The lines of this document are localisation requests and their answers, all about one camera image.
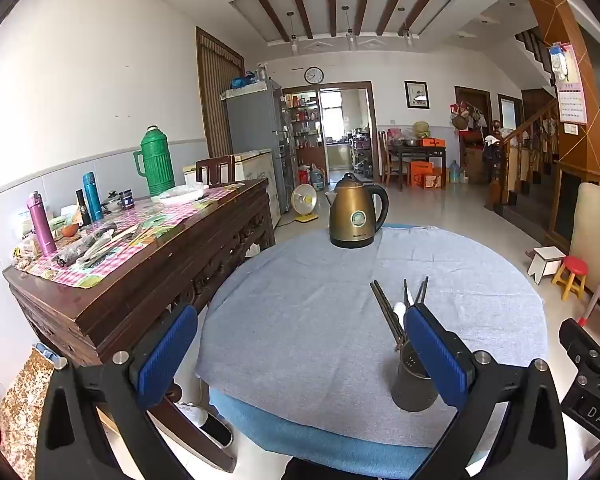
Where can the pendant lamp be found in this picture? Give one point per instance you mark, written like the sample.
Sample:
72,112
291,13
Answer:
294,42
407,35
350,37

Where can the golden patterned bag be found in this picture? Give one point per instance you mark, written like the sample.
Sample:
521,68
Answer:
22,410

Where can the red and yellow stool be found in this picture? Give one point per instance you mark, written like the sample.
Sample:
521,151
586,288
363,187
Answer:
575,265

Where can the white chest freezer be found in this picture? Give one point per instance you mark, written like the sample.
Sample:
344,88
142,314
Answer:
257,170

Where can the black bottle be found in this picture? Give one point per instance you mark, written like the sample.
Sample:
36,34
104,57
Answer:
83,210

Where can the white ceramic spoon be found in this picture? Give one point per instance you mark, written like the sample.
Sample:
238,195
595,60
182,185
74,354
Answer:
399,317

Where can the dark wooden dining table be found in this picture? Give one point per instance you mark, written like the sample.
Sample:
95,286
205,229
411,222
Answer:
420,150

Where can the striped brown curtain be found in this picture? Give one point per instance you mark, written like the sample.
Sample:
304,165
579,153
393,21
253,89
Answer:
217,95

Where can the pink checkered cloth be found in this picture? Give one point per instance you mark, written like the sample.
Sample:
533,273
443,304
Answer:
145,222

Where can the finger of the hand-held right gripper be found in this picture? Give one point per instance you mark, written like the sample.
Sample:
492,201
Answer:
587,352

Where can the grey tablecloth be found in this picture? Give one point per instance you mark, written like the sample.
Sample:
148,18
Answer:
305,320

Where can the dark glass jar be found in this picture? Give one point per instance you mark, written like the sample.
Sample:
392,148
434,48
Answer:
127,200

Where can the white shoe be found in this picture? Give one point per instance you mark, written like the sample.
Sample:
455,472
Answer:
210,425

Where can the wall clock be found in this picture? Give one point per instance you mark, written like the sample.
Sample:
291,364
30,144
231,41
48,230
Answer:
314,75

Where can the round fan heater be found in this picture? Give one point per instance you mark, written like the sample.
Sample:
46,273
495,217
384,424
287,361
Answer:
304,200

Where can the wooden dining chair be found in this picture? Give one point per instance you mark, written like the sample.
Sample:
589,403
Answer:
387,160

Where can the flat orange box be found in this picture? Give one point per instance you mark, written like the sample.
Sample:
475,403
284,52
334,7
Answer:
432,142

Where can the teal bottle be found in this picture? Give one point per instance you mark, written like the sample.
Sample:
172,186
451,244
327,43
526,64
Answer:
93,197

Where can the framed picture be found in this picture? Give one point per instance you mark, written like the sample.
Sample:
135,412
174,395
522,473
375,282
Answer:
416,94

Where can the orange cardboard box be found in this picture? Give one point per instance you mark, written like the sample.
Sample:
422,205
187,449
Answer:
422,172

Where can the dark wrapped bundle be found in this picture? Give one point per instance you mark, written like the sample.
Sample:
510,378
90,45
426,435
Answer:
82,247

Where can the beige sofa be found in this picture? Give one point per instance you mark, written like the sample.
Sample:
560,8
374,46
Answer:
592,225

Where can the golden electric kettle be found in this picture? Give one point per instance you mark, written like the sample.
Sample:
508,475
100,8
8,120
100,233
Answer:
352,215

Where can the white step stool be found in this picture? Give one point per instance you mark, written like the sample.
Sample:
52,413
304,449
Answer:
547,257

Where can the blue bag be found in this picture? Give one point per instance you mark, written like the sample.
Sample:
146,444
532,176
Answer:
242,81

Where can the green thermos flask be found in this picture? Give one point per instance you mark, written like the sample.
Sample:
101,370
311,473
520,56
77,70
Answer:
156,165

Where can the grey metal utensil holder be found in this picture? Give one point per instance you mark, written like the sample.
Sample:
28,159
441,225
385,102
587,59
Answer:
411,385

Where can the dark chopstick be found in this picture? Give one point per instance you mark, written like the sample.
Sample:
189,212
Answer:
382,310
423,290
387,305
417,295
406,292

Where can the kitchen shelf with bottles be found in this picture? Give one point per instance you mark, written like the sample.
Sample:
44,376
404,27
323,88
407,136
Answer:
305,125

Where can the wooden pillar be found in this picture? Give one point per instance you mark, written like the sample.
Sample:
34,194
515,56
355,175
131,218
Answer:
567,35

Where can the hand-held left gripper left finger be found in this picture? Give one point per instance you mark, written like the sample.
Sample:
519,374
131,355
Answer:
165,360

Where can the wooden stair railing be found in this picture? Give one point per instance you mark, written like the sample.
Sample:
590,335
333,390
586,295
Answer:
525,130

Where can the carved wooden sideboard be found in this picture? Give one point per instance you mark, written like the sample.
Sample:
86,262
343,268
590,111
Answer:
180,270

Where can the grey refrigerator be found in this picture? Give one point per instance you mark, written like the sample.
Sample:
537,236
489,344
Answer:
252,120

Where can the white plastic bag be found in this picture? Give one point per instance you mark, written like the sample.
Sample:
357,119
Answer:
182,194

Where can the small steel pot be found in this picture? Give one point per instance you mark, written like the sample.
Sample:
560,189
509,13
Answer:
112,204

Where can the wall calendar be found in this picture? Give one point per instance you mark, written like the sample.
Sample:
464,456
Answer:
572,95

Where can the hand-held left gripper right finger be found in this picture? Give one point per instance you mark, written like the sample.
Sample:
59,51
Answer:
432,355

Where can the purple bottle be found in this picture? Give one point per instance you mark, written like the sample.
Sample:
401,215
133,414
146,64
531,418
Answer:
41,225

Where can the large water jug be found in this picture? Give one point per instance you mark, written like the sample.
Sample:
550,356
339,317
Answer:
454,172
316,177

